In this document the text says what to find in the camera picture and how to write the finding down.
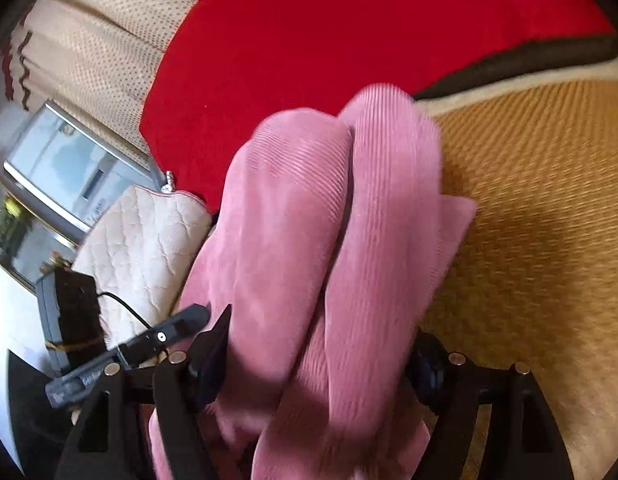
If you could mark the white quilted pillow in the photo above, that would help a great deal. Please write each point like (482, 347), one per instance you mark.
(139, 260)

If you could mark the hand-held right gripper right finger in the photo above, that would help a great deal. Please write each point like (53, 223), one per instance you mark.
(428, 375)

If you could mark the woven rattan mat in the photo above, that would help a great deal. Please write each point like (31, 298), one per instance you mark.
(539, 210)

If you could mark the red blanket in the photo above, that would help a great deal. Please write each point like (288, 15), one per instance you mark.
(339, 50)

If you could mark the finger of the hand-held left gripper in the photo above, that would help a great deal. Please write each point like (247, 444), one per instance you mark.
(164, 335)

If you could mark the glass display cabinet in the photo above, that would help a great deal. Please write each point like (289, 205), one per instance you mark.
(19, 230)

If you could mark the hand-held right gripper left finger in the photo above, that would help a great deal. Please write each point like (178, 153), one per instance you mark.
(215, 360)

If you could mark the beige knitted cloth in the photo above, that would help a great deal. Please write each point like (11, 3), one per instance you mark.
(89, 60)

